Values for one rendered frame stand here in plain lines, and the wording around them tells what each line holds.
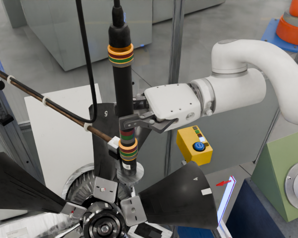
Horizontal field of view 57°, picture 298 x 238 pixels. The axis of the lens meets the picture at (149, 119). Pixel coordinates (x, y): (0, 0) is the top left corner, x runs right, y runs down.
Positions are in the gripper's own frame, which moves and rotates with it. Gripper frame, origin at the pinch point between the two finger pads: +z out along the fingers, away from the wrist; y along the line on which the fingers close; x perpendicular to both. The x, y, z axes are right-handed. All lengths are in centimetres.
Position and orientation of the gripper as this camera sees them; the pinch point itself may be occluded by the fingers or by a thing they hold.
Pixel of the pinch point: (126, 114)
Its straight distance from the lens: 57.5
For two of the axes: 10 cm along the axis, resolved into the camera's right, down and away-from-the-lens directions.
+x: 0.0, -7.2, -6.9
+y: -3.2, -6.5, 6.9
